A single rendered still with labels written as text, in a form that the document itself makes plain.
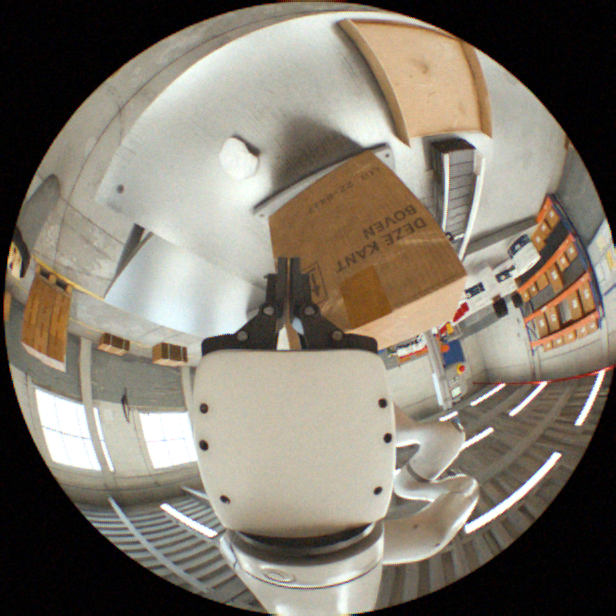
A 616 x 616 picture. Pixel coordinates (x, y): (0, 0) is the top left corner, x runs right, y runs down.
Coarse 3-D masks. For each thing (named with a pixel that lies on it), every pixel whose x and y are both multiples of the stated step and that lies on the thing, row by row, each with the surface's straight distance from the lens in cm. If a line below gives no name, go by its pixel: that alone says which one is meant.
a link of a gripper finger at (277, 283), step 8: (280, 256) 15; (280, 264) 14; (280, 272) 13; (272, 280) 14; (280, 280) 13; (272, 288) 14; (280, 288) 13; (272, 296) 13; (280, 296) 12; (280, 304) 13; (280, 312) 12; (280, 320) 13; (240, 328) 12; (248, 328) 12; (280, 328) 13; (240, 336) 12; (248, 336) 12; (240, 344) 12; (248, 344) 12
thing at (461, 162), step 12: (456, 156) 48; (468, 156) 50; (456, 168) 49; (468, 168) 52; (456, 180) 52; (468, 180) 55; (456, 192) 55; (468, 192) 58; (456, 204) 58; (456, 216) 62; (456, 228) 68; (456, 240) 74
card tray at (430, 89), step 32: (352, 32) 37; (384, 32) 42; (416, 32) 46; (384, 64) 39; (416, 64) 43; (448, 64) 49; (480, 64) 52; (416, 96) 43; (448, 96) 48; (480, 96) 55; (416, 128) 44; (448, 128) 50; (480, 128) 58
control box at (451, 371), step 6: (450, 366) 116; (456, 366) 118; (444, 372) 110; (450, 372) 113; (456, 372) 117; (462, 372) 121; (450, 378) 113; (462, 378) 121; (456, 384) 116; (462, 384) 121; (438, 390) 117; (462, 390) 120; (438, 396) 118; (450, 396) 113
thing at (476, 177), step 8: (472, 176) 42; (480, 176) 42; (472, 184) 43; (472, 192) 44; (472, 200) 45; (472, 208) 47; (472, 216) 49; (464, 224) 53; (464, 232) 54; (464, 240) 57
